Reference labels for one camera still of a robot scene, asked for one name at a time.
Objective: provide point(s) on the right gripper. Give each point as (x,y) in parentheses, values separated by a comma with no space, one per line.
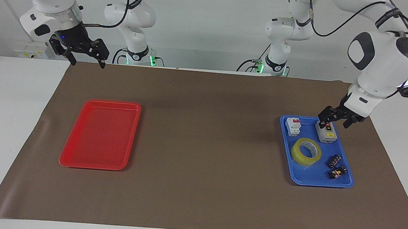
(72,35)

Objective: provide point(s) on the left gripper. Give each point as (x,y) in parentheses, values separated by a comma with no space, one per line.
(344,103)

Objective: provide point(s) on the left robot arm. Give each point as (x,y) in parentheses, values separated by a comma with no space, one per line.
(378,70)

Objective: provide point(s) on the yellow tape roll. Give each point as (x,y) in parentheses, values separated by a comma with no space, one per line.
(297,154)

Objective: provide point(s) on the small black patterned cylinder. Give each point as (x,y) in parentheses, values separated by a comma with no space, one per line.
(337,172)
(334,161)

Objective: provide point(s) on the white circuit breaker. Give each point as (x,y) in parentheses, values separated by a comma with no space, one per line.
(292,127)

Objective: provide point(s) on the blue plastic tray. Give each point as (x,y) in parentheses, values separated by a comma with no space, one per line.
(317,174)

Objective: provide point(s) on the red plastic tray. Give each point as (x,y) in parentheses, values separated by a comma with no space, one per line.
(100,135)

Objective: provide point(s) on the grey push-button switch box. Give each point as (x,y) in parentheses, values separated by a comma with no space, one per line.
(327,136)

